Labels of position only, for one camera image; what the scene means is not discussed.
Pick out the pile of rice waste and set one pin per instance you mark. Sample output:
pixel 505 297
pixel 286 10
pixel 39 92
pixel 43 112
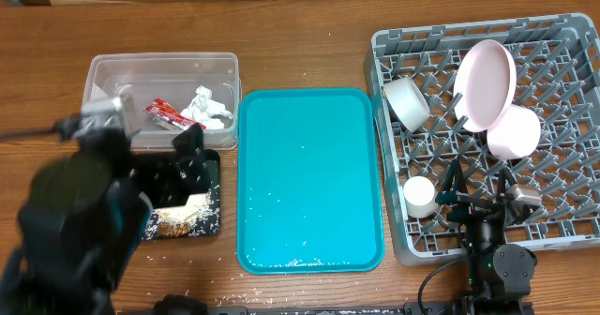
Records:
pixel 184 220

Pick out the black waste bin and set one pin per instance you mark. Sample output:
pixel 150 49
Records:
pixel 213 225

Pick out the teal plastic tray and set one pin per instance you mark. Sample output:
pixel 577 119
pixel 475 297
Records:
pixel 308 193

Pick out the large white plate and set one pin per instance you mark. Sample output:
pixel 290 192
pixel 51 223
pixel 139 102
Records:
pixel 486 83

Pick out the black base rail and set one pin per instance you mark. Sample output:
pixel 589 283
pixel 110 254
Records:
pixel 328 309

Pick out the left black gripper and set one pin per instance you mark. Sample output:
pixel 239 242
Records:
pixel 173 188

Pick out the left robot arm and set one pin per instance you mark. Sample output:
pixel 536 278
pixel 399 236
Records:
pixel 86 214

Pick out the metal bowl with food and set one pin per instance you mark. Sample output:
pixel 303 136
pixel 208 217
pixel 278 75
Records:
pixel 407 103

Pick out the grey dish rack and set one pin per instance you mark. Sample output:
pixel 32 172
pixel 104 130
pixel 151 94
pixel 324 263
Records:
pixel 557 62

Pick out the white napkin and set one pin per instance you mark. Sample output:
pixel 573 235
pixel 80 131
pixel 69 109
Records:
pixel 206 111

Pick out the red foil wrapper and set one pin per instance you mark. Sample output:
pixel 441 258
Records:
pixel 166 116

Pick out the clear plastic bin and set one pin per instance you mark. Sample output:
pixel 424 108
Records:
pixel 173 77

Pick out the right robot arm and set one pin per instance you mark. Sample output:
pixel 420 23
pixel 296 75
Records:
pixel 500 273

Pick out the white paper cup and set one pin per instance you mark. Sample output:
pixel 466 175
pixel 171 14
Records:
pixel 419 194

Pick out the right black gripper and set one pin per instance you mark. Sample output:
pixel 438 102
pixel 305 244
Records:
pixel 469 204

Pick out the small white pink bowl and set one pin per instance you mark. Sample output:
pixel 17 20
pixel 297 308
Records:
pixel 514 135

